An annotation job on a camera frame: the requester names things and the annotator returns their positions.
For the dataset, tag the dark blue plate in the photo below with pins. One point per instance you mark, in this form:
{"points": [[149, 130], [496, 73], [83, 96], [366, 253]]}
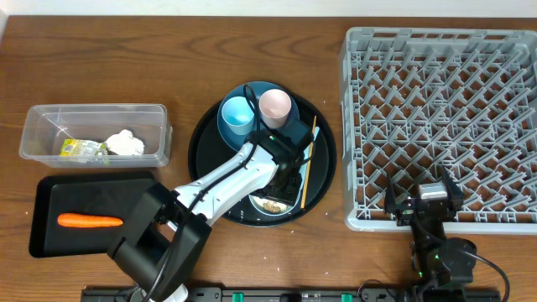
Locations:
{"points": [[235, 141]]}

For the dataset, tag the pink cup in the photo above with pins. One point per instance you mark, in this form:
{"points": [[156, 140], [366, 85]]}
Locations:
{"points": [[275, 106]]}

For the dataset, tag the light blue cup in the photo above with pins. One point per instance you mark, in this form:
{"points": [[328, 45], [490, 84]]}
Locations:
{"points": [[238, 115]]}

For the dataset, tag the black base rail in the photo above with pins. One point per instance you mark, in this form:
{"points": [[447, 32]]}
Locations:
{"points": [[96, 294]]}

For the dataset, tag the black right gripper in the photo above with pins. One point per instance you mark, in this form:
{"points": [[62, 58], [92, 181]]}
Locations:
{"points": [[405, 213]]}

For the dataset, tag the white napkin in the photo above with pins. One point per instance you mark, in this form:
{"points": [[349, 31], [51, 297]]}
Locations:
{"points": [[124, 143]]}

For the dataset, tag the wooden chopstick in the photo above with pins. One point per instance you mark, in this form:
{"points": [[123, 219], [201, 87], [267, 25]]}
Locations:
{"points": [[307, 174]]}

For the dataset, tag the clear plastic bin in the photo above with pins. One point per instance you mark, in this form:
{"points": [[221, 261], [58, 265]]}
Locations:
{"points": [[47, 127]]}

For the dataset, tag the light blue plastic knife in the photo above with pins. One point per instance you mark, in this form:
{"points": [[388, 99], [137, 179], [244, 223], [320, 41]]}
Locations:
{"points": [[310, 150]]}

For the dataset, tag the brown food scrap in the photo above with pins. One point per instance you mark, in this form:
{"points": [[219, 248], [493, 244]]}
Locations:
{"points": [[274, 207]]}

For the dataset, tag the light blue bowl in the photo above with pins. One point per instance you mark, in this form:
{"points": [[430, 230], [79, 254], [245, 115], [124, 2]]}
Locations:
{"points": [[257, 203]]}

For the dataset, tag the black rectangular tray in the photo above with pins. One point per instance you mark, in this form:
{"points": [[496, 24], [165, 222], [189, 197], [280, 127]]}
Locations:
{"points": [[108, 194]]}

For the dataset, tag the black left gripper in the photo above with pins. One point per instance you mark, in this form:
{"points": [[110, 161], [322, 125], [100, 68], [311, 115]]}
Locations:
{"points": [[287, 198]]}

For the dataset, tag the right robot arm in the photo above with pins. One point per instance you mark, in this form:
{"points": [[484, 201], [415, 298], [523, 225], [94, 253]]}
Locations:
{"points": [[445, 264]]}

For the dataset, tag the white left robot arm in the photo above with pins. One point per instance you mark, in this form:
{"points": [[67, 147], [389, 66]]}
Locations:
{"points": [[159, 244]]}

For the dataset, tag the grey dishwasher rack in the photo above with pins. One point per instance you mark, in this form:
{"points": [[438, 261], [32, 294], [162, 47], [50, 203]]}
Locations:
{"points": [[415, 102]]}

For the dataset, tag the orange carrot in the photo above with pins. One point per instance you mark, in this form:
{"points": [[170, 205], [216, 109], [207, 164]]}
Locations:
{"points": [[74, 220]]}

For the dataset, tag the green yellow snack wrapper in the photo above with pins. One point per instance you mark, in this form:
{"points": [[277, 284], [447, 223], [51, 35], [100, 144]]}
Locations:
{"points": [[84, 151]]}

